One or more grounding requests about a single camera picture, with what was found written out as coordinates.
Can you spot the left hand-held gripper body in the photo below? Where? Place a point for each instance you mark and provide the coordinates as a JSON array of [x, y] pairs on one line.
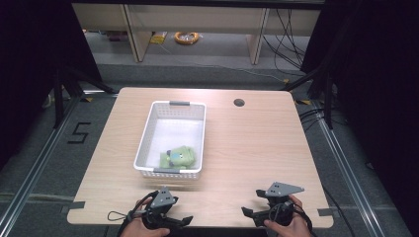
[[163, 197]]

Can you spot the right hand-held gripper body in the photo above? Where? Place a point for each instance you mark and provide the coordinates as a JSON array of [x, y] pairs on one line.
[[280, 189]]

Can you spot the green plush toy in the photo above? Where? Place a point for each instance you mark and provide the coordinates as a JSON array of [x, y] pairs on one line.
[[181, 156]]

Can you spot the white perforated plastic basket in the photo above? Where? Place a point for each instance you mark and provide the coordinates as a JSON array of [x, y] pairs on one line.
[[171, 131]]

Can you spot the person's left hand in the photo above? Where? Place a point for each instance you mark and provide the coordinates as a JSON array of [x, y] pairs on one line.
[[141, 230]]

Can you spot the person's right hand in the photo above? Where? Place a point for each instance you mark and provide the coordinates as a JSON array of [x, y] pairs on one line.
[[293, 228]]

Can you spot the grey tape strip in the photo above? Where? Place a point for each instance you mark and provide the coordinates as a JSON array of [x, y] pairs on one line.
[[325, 212]]

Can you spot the yellow black striped tape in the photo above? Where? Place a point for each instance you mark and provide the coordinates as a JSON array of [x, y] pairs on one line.
[[303, 102], [87, 99]]

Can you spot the black metal stand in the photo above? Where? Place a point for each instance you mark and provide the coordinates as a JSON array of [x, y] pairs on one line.
[[58, 98], [328, 98]]

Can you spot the black floor tape mark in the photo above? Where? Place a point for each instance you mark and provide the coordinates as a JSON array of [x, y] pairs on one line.
[[75, 142]]

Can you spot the black curtain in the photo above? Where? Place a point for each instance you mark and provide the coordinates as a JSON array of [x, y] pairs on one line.
[[378, 82], [33, 49]]

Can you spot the beige wooden shelf unit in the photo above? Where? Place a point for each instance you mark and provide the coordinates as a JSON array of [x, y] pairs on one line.
[[138, 42]]

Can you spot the yellow packet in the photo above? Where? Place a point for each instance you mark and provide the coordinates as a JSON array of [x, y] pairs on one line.
[[158, 38]]

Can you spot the dark purple object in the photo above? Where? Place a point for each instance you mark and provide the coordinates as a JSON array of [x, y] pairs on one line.
[[118, 35]]

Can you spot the metal floor rail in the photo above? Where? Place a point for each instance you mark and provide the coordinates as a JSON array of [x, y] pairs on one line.
[[36, 168], [346, 177]]

